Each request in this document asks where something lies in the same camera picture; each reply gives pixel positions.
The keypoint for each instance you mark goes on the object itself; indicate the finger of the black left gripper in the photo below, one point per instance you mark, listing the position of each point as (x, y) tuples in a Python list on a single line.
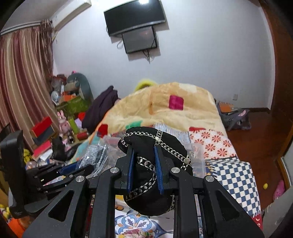
[(79, 170)]

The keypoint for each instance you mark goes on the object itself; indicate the large wall television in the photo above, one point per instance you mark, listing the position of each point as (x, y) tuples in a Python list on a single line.
[(133, 15)]

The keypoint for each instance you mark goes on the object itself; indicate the white air conditioner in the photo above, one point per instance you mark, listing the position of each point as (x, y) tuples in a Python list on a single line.
[(68, 12)]

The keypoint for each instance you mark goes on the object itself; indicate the beige plush blanket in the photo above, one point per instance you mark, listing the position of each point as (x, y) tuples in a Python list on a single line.
[(178, 105)]

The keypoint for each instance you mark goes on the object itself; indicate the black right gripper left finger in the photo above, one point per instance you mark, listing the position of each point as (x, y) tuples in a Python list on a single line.
[(112, 182)]

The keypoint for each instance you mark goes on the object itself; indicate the red box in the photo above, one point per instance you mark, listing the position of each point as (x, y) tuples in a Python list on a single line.
[(41, 127)]

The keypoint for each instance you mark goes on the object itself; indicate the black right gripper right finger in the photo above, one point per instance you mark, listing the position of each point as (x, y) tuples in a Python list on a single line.
[(174, 181)]

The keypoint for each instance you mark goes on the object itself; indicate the silver glitter fabric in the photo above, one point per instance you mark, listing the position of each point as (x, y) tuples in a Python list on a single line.
[(97, 156)]

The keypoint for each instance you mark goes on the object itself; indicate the patchwork patterned bedspread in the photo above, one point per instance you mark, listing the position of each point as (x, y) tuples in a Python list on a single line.
[(210, 152)]

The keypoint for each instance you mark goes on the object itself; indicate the small wall monitor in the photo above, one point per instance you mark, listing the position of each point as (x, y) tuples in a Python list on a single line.
[(140, 39)]

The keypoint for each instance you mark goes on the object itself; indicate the striped pink curtain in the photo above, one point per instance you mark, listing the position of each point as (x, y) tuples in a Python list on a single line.
[(26, 73)]

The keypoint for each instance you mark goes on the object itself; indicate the grey plush toy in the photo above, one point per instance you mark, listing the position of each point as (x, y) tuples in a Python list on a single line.
[(78, 83)]

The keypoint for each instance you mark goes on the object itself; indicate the dark purple garment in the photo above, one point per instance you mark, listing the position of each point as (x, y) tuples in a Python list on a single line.
[(98, 109)]

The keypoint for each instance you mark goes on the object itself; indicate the green gift box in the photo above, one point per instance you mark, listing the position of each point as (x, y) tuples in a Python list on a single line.
[(74, 106)]

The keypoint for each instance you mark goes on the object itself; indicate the pink rabbit toy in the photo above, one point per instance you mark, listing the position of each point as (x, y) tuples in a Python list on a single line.
[(64, 126)]

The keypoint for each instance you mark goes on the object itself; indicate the brown wooden door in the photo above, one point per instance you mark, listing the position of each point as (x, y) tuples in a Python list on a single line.
[(281, 33)]

